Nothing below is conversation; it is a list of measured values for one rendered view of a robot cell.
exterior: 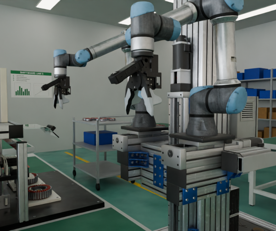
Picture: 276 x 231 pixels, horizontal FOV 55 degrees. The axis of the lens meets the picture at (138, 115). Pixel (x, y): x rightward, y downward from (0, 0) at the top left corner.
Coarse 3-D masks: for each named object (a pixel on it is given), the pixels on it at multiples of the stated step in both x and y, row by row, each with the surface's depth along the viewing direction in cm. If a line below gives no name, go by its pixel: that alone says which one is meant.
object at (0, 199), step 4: (4, 192) 109; (8, 192) 109; (0, 196) 105; (4, 196) 106; (8, 196) 106; (0, 200) 105; (4, 200) 106; (8, 200) 106; (0, 204) 105; (4, 204) 106; (8, 204) 107; (0, 208) 105; (4, 208) 106
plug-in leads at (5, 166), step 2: (0, 154) 105; (2, 154) 106; (2, 156) 107; (4, 156) 106; (4, 160) 110; (6, 160) 106; (4, 162) 110; (6, 162) 106; (4, 164) 110; (6, 164) 106; (4, 166) 110; (6, 166) 106; (4, 168) 110; (6, 168) 106; (4, 170) 110; (6, 170) 106; (0, 172) 106; (4, 172) 110; (6, 172) 106; (0, 174) 106; (6, 174) 106; (8, 174) 109
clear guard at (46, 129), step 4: (28, 124) 153; (32, 124) 153; (36, 124) 153; (24, 128) 130; (28, 128) 131; (32, 128) 132; (36, 128) 133; (40, 128) 157; (44, 128) 145; (48, 128) 137; (48, 132) 149; (52, 132) 139; (56, 136) 140
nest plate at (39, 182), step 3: (39, 180) 140; (9, 183) 135; (12, 183) 135; (33, 183) 135; (36, 183) 135; (39, 183) 135; (42, 183) 135; (12, 186) 130; (15, 186) 130; (12, 189) 127; (15, 189) 127
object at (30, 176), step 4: (12, 168) 109; (16, 168) 109; (8, 172) 112; (12, 172) 107; (16, 172) 108; (28, 172) 111; (0, 176) 106; (4, 176) 106; (8, 176) 106; (12, 176) 107; (16, 176) 108; (28, 176) 111; (32, 176) 112; (0, 180) 105; (4, 180) 106; (0, 184) 106; (0, 188) 106; (0, 192) 108
